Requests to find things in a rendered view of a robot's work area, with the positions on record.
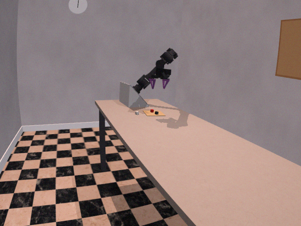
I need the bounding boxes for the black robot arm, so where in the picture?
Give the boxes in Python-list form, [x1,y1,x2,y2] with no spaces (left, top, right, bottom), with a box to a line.
[133,48,178,94]

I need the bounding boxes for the tan mat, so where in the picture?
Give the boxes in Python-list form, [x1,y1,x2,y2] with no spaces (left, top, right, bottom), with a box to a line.
[143,111,165,116]

